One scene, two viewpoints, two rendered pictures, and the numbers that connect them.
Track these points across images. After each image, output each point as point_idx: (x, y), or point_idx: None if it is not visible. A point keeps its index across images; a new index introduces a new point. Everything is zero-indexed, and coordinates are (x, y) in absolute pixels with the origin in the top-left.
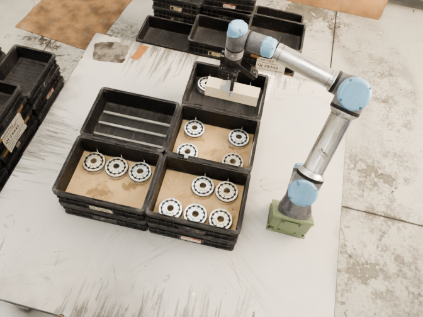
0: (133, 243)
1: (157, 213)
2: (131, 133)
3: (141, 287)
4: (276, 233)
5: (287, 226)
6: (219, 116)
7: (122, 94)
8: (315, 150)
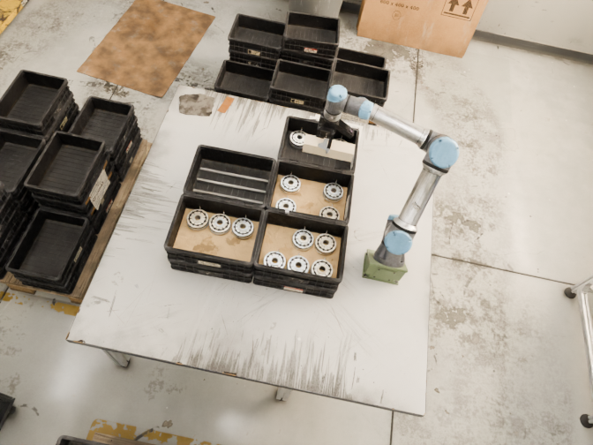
0: (238, 294)
1: (265, 266)
2: (229, 189)
3: (251, 335)
4: (371, 280)
5: (382, 273)
6: (314, 171)
7: (219, 151)
8: (409, 203)
